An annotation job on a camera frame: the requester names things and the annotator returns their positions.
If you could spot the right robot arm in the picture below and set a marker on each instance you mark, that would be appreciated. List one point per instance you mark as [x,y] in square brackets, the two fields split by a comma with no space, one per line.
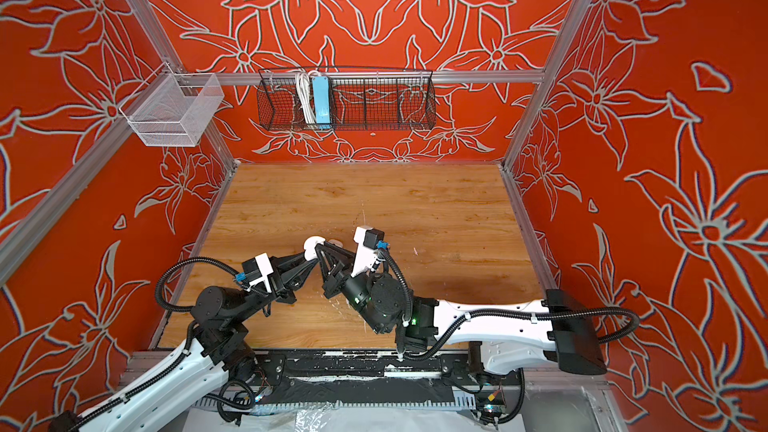
[556,329]

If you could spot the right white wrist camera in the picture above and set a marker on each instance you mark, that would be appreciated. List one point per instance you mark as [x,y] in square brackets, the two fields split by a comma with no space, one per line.
[370,245]

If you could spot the clear plastic wall bin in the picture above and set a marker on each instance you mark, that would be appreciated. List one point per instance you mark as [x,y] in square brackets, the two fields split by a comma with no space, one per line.
[171,109]

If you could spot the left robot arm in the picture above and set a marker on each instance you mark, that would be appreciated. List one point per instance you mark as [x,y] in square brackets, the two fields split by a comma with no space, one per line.
[213,362]

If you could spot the small green circuit board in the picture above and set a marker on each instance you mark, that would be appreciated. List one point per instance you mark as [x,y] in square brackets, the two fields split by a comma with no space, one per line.
[492,408]

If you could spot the blue box in basket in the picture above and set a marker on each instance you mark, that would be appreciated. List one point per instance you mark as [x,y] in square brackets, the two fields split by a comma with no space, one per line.
[321,96]

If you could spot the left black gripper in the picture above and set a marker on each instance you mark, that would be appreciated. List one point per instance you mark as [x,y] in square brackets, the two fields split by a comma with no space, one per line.
[283,282]

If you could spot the black wire wall basket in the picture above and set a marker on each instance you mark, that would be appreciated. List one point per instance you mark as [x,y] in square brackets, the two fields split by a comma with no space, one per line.
[362,99]

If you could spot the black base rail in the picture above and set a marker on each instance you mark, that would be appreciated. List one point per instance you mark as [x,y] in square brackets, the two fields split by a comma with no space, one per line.
[369,377]

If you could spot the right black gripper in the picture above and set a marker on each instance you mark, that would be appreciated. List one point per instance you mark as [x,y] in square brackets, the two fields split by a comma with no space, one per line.
[334,280]

